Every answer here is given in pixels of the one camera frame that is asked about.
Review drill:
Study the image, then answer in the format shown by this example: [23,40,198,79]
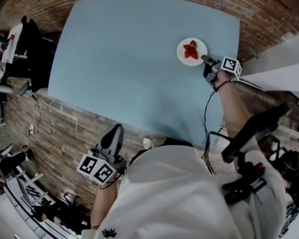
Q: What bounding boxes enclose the person's left white shoe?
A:
[142,136,154,150]

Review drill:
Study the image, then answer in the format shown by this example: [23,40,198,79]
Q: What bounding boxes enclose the white round plate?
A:
[176,37,208,67]

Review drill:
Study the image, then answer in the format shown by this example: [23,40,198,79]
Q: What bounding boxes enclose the person's left forearm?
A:
[90,175,122,230]

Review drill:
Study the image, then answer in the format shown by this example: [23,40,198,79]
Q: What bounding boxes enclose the black tripod pile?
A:
[31,192,92,235]

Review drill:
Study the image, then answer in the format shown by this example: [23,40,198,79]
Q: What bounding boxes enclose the person's black trousers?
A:
[128,136,195,167]

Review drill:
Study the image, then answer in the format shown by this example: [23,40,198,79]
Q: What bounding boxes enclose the black shoulder mount arm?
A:
[221,102,289,164]

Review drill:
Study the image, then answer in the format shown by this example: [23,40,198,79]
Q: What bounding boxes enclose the black hanging coat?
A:
[16,15,57,93]

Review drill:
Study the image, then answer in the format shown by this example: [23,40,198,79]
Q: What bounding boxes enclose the person's right forearm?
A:
[215,70,251,139]

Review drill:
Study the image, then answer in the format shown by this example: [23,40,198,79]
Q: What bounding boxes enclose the black shoulder harness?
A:
[221,160,267,205]

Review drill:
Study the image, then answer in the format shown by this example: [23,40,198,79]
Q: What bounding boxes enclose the person's white t-shirt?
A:
[81,144,289,239]

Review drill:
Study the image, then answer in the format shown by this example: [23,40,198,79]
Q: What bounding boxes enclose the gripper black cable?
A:
[99,172,122,190]
[201,80,237,175]

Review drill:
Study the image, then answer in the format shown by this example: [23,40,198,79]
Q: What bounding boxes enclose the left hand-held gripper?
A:
[76,123,127,186]

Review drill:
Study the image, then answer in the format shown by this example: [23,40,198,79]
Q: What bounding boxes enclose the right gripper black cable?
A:
[201,80,237,175]

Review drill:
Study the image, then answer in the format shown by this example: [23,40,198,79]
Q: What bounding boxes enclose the light blue table top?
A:
[47,0,241,149]

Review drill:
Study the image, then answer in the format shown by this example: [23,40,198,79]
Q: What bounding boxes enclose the long white floor cable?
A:
[33,98,57,134]

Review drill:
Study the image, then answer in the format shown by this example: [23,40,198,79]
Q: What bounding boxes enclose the white folding rack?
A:
[3,165,57,210]

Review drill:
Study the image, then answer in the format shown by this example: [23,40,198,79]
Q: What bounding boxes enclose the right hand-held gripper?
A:
[201,55,243,86]

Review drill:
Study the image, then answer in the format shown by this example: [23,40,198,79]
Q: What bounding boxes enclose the small white power adapter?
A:
[27,123,39,135]

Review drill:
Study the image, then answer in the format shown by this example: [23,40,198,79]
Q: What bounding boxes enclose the white narrow desk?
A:
[1,23,24,64]

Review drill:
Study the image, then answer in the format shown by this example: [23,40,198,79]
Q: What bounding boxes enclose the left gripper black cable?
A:
[99,172,122,190]

